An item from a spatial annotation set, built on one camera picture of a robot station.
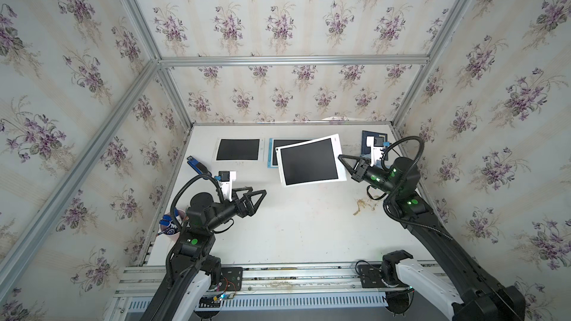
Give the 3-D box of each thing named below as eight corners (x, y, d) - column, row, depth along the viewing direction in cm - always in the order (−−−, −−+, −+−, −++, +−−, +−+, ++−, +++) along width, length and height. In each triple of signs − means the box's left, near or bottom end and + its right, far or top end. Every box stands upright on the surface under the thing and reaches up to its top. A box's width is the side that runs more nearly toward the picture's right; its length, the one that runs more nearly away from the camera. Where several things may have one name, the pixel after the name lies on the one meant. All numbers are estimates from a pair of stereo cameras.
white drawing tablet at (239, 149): (213, 161, 108) (212, 158, 106) (219, 140, 117) (218, 137, 115) (264, 162, 108) (263, 159, 106) (265, 140, 117) (265, 137, 115)
